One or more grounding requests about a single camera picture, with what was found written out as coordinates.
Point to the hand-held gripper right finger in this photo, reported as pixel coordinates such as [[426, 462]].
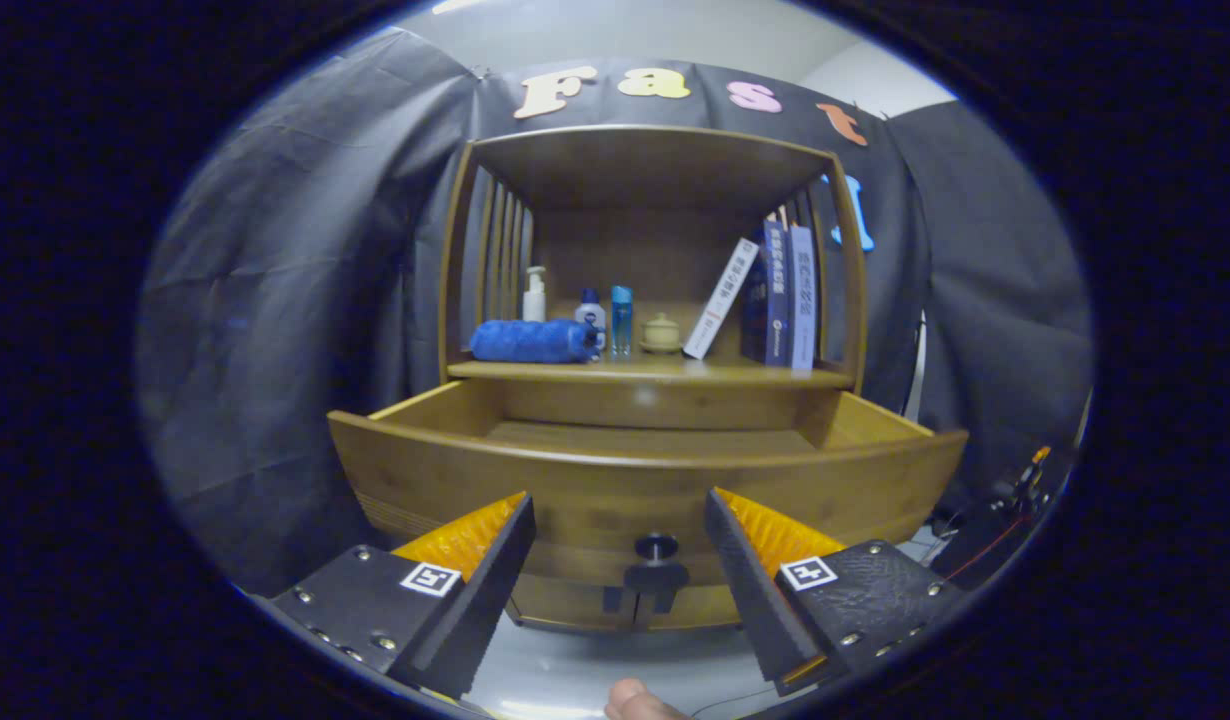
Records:
[[750, 600]]

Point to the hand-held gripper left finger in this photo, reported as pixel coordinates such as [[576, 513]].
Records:
[[490, 600]]

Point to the wooden drawer with black knob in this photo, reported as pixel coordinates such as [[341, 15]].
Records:
[[575, 490]]

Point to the wooden cabinet door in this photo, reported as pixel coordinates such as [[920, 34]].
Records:
[[565, 608], [707, 605]]

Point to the wooden countertop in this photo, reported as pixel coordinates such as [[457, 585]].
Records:
[[655, 370]]

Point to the wooden cabinet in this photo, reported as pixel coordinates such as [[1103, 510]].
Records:
[[645, 170]]

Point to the rolled blue towel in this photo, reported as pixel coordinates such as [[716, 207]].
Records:
[[530, 342]]

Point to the beige lidded teacup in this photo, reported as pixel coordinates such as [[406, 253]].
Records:
[[661, 335]]

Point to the white book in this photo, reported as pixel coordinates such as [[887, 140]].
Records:
[[723, 298]]

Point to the white pump bottle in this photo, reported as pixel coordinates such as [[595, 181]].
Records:
[[534, 300]]

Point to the light purple book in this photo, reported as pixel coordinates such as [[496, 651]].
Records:
[[802, 300]]

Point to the black and orange clamp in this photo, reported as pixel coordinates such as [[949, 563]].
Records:
[[1030, 480]]

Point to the dark blue book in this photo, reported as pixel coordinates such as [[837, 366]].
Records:
[[773, 295]]

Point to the white bottle with blue cap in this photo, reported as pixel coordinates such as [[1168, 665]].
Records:
[[591, 310]]

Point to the clear blue bottle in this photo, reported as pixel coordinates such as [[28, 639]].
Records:
[[622, 320]]

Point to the black backdrop cloth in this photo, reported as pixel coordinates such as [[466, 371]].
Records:
[[295, 300]]

